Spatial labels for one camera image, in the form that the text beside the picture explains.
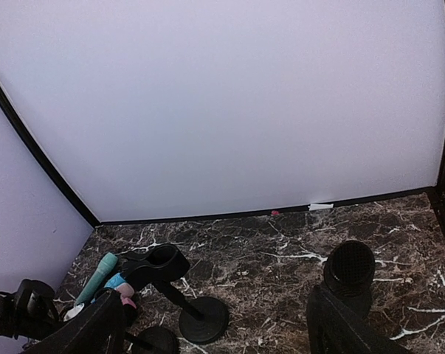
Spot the mint green microphone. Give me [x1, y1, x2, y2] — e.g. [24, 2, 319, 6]
[75, 252, 118, 306]

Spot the beige microphone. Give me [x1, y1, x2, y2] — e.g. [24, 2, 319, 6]
[115, 282, 135, 298]

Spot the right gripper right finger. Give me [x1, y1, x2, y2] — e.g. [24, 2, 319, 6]
[306, 285, 410, 353]

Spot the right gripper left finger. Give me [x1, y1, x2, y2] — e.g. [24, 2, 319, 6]
[25, 290, 125, 353]

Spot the black stand of pink microphone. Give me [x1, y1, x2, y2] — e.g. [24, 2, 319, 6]
[125, 326, 180, 354]

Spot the small black microphone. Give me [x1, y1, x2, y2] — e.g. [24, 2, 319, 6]
[323, 240, 376, 319]

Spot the black stand of tall microphone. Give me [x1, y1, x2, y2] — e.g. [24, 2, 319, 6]
[121, 243, 230, 344]

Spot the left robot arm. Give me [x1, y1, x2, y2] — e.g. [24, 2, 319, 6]
[0, 279, 64, 341]

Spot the black left corner post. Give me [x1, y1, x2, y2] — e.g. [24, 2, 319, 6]
[0, 84, 101, 228]

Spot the pink microphone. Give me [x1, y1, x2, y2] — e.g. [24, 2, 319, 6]
[121, 297, 137, 310]

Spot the blue microphone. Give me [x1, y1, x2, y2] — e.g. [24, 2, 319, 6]
[91, 273, 126, 303]

